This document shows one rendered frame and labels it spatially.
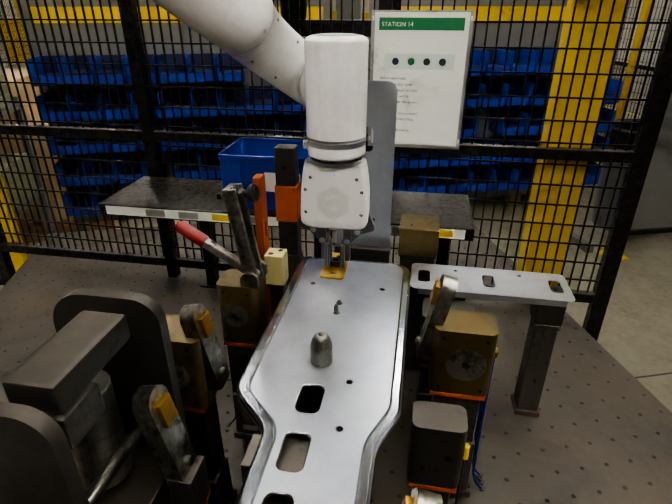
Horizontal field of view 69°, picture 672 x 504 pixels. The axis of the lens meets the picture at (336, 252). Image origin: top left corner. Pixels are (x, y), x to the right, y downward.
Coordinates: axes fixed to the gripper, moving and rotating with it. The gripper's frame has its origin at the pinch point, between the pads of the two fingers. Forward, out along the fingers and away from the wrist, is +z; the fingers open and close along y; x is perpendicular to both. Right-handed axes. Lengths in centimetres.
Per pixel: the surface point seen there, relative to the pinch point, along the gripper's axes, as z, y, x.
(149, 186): 9, -59, 46
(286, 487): 11.5, 0.5, -34.0
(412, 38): -28, 8, 54
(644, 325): 111, 133, 161
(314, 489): 11.5, 3.5, -33.7
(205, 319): 2.4, -14.5, -18.0
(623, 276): 111, 140, 214
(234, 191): -9.8, -15.3, -1.8
